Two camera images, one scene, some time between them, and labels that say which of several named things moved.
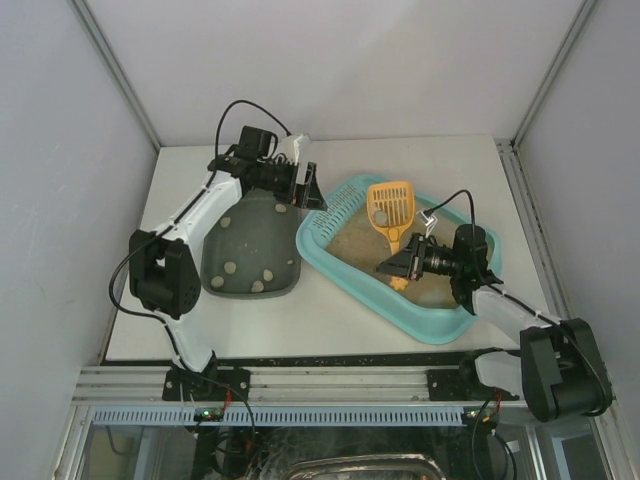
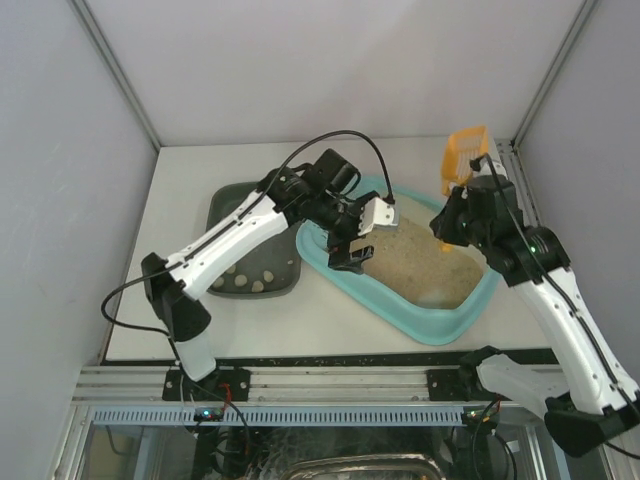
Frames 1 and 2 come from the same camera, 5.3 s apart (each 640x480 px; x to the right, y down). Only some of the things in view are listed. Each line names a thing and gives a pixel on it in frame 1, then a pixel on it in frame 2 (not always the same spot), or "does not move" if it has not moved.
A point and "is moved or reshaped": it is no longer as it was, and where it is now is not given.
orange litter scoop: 391,205 -> 463,152
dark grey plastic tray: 252,248 does not move
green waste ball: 380,217 is moved or reshaped
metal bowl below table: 368,467 does not move
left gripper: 300,185 -> 345,240
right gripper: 414,258 -> 454,201
